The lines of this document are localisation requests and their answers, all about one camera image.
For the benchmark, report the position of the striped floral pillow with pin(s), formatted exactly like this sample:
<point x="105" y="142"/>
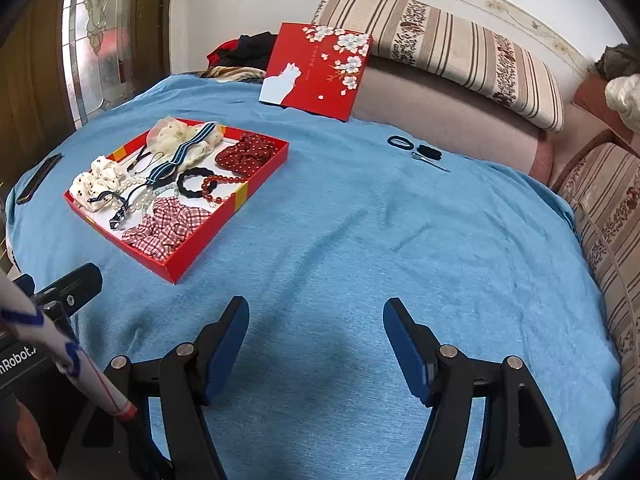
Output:
<point x="413" y="33"/>

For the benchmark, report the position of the red cat box lid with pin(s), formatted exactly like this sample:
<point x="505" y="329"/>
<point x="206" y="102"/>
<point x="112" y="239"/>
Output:
<point x="316" y="68"/>

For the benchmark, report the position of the white dotted scrunchie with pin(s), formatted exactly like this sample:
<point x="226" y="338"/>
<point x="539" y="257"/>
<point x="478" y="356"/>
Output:
<point x="95" y="189"/>

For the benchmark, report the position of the pink sofa cushion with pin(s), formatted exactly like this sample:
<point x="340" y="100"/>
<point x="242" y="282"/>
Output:
<point x="452" y="118"/>

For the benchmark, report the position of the black smartphone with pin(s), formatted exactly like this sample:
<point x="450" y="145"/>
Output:
<point x="37" y="178"/>

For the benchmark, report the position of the stained glass door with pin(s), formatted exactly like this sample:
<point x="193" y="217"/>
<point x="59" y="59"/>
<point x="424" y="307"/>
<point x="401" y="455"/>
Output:
<point x="96" y="56"/>

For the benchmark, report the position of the red open tray box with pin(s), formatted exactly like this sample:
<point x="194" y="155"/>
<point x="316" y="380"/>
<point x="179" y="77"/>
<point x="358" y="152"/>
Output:
<point x="173" y="268"/>

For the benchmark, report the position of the red dotted scrunchie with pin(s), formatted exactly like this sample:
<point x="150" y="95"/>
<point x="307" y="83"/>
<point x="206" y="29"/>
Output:
<point x="246" y="156"/>

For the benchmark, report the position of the red plaid scrunchie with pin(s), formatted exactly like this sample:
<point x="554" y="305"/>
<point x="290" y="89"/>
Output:
<point x="159" y="234"/>

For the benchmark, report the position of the cream sheer scrunchie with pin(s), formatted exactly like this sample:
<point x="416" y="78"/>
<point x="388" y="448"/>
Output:
<point x="170" y="133"/>

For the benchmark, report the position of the blue towel bed cover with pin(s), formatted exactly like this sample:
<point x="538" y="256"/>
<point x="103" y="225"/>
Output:
<point x="485" y="256"/>

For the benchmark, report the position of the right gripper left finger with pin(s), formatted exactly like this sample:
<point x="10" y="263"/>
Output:
<point x="168" y="438"/>

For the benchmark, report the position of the dark clothes pile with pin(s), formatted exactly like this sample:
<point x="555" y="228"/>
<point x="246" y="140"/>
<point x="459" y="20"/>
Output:
<point x="243" y="59"/>

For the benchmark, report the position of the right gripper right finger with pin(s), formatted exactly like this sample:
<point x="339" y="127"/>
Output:
<point x="520" y="438"/>

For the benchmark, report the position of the striped side cushion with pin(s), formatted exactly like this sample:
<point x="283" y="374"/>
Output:
<point x="603" y="191"/>

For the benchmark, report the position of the black hair clip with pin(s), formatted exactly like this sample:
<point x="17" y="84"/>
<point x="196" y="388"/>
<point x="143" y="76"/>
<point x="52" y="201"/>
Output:
<point x="429" y="155"/>

